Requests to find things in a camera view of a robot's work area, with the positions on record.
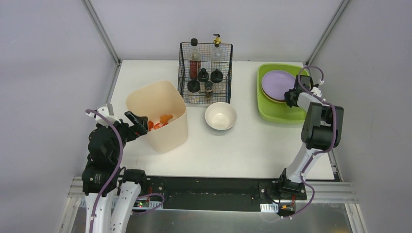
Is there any fried chicken food piece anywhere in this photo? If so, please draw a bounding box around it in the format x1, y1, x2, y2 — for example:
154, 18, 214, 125
159, 115, 173, 125

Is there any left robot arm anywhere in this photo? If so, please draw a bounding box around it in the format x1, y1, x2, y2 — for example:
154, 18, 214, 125
82, 110, 148, 233

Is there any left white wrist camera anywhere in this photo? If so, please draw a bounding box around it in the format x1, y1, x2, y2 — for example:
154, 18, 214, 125
86, 103, 120, 125

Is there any clear bottle gold pump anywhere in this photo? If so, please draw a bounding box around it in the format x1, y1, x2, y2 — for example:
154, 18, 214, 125
211, 33, 222, 63

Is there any orange plastic plate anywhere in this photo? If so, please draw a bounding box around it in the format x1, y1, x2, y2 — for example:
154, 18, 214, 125
262, 90, 286, 103

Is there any white ceramic bowl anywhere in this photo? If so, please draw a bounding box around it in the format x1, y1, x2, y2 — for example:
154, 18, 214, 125
205, 102, 237, 131

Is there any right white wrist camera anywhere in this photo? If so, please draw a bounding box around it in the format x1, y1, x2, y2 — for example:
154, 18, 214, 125
310, 80, 324, 97

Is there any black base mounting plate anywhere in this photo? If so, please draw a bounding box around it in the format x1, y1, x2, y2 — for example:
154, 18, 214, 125
141, 176, 307, 212

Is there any salt shaker black pump lid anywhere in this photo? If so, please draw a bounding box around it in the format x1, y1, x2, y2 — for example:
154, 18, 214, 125
196, 68, 209, 94

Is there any green plastic tub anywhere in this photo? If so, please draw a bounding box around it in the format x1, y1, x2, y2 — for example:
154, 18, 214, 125
256, 63, 306, 125

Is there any white shaker black spout lid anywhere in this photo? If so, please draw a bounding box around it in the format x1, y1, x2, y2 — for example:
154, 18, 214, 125
187, 79, 200, 104

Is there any orange shrimp food piece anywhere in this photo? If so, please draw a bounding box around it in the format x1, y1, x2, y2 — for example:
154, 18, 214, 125
153, 123, 168, 130

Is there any soy sauce bottle red label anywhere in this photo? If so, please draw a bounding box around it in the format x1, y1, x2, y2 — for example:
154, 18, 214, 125
189, 38, 202, 79

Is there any aluminium frame rail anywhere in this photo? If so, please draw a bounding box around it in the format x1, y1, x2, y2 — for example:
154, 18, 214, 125
82, 0, 120, 66

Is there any beige plastic bin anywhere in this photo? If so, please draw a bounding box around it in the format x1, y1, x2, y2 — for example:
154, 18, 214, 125
125, 81, 188, 153

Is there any small pepper jar black lid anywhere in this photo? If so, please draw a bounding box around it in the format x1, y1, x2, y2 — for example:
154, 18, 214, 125
204, 81, 214, 98

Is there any purple plastic plate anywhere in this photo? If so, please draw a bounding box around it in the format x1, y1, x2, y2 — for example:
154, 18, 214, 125
260, 70, 295, 100

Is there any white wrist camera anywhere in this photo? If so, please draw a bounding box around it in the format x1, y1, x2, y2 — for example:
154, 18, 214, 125
310, 80, 324, 97
86, 103, 120, 125

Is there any black wire basket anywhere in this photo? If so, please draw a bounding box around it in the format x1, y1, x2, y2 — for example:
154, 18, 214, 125
177, 42, 233, 105

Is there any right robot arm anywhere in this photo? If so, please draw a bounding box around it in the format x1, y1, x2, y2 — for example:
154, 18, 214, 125
275, 75, 344, 195

